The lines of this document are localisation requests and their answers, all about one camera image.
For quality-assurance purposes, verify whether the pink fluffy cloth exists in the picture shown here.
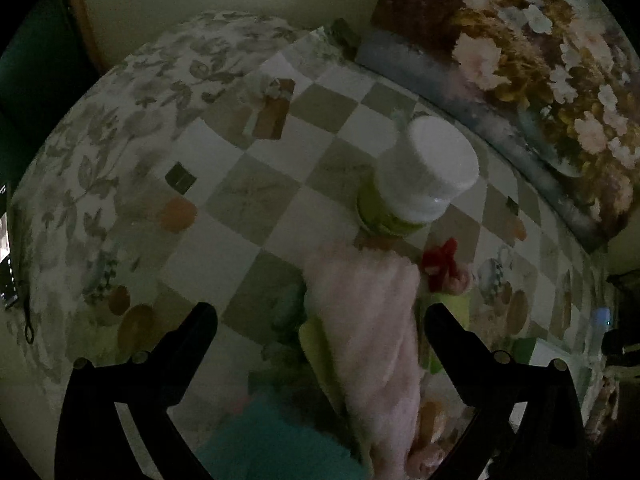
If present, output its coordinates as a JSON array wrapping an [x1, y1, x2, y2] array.
[[302, 247, 426, 480]]

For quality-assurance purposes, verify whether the teal fluffy cloth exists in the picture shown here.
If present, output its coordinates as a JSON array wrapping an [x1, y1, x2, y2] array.
[[197, 385, 371, 480]]

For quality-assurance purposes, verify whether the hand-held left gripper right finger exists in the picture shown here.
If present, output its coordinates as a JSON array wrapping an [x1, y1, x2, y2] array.
[[424, 304, 587, 480]]

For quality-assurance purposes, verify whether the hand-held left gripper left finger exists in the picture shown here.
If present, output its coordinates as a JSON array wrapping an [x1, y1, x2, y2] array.
[[54, 301, 219, 480]]

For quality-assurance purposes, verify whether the red yarn toy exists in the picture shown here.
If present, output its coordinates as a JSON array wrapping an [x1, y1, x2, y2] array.
[[421, 239, 461, 291]]

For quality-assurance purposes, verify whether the grey floral cloth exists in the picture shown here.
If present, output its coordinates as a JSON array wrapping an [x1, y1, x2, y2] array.
[[10, 10, 311, 411]]

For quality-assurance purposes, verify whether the yellow-green cloth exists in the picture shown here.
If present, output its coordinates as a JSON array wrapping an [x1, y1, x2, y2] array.
[[298, 317, 361, 461]]

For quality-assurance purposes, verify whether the black device with strap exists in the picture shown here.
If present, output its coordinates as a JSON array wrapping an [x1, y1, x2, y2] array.
[[0, 182, 37, 347]]

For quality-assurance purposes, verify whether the green jar with white lid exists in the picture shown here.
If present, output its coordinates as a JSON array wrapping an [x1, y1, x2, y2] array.
[[356, 116, 480, 239]]

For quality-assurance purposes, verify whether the checkered printed tablecloth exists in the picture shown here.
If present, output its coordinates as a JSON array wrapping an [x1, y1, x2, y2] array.
[[115, 27, 621, 480]]

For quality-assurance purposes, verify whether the floral painting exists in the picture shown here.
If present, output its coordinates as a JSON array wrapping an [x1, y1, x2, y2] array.
[[356, 0, 640, 253]]

